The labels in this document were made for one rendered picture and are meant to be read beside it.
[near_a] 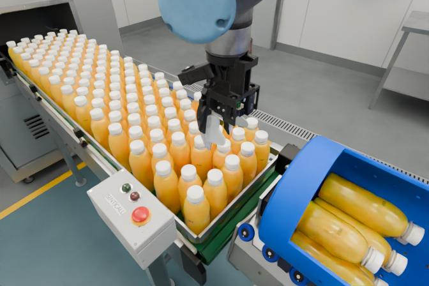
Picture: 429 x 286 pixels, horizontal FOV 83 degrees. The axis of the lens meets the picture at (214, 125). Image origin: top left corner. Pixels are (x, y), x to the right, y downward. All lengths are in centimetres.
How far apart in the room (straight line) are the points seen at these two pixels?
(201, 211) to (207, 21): 47
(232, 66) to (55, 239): 182
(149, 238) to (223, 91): 33
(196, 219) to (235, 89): 36
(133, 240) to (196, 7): 45
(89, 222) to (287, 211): 167
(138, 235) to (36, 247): 155
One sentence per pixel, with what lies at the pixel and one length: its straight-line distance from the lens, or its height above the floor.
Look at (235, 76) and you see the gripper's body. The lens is 40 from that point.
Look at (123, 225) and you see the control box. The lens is 58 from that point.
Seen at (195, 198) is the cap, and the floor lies 109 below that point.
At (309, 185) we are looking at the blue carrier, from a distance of 49.
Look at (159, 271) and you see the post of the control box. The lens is 91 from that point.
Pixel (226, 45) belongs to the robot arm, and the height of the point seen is 144.
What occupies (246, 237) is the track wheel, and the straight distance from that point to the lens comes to 69.
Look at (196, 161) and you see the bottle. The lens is 75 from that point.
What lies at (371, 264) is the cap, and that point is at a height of 111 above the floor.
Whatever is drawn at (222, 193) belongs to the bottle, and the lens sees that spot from 66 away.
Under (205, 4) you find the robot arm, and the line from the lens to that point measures 24.
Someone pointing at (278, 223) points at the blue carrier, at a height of 114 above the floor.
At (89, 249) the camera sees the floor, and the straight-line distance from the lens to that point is 190.
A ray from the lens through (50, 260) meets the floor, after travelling 198.
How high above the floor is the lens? 158
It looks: 39 degrees down
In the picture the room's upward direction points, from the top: straight up
